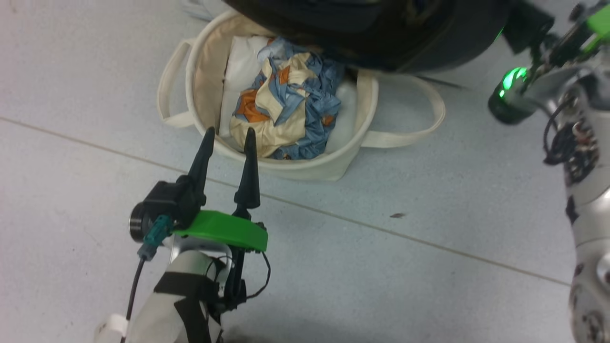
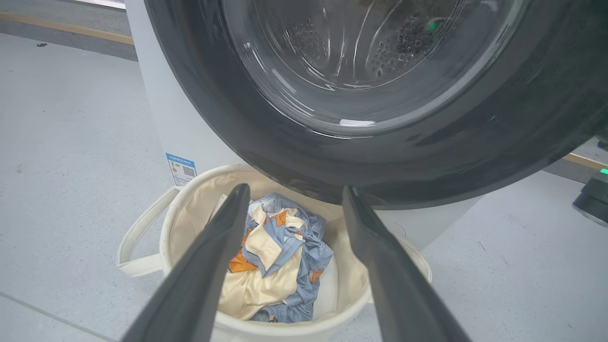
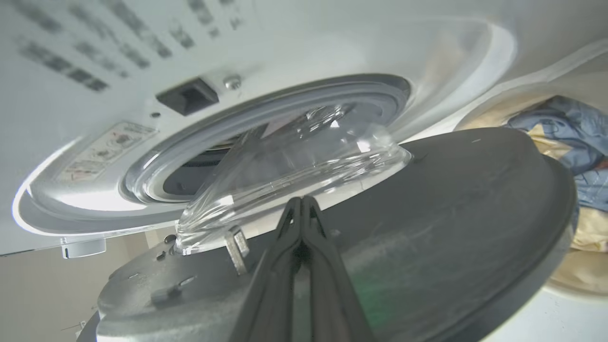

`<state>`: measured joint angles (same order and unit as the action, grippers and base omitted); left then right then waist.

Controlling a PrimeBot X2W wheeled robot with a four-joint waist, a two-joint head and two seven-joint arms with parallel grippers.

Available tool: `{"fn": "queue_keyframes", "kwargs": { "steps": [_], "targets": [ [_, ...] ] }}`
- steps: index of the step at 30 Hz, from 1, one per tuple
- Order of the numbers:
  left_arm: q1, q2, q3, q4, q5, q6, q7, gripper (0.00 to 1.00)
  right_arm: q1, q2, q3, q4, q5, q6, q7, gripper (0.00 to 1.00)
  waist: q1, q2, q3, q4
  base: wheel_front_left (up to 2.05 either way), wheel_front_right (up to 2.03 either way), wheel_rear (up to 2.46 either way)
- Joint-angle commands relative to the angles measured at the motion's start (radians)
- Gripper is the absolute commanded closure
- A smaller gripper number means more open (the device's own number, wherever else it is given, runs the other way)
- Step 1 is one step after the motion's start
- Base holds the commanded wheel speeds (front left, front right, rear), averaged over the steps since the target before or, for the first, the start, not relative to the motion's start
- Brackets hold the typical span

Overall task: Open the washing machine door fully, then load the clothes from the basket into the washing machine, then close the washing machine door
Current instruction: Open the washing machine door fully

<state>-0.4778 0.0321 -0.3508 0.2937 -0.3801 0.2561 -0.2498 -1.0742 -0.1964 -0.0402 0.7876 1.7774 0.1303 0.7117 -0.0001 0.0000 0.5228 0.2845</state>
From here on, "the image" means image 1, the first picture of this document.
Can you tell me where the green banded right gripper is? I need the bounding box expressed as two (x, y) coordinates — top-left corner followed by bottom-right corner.
(541, 4), (610, 65)

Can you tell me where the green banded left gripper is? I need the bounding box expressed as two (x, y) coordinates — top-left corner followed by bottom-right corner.
(167, 127), (269, 268)

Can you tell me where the blue orange patterned garment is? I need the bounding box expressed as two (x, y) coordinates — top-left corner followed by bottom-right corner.
(230, 37), (346, 161)

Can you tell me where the dark round washing machine door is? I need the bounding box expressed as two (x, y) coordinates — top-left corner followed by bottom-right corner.
(222, 0), (514, 73)

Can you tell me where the cream fabric laundry basket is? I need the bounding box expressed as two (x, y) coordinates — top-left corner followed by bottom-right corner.
(157, 9), (447, 182)

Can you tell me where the white cloth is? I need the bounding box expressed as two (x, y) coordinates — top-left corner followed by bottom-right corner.
(219, 36), (358, 154)

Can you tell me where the teal plug camera cable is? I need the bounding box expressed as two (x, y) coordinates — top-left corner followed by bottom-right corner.
(120, 215), (173, 343)

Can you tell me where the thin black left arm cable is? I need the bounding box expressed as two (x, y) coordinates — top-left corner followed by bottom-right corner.
(205, 250), (272, 301)

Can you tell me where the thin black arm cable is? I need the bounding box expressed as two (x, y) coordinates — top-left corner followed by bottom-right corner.
(543, 95), (578, 166)
(205, 250), (272, 301)

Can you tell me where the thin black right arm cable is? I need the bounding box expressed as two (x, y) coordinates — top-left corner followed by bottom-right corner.
(543, 95), (578, 166)

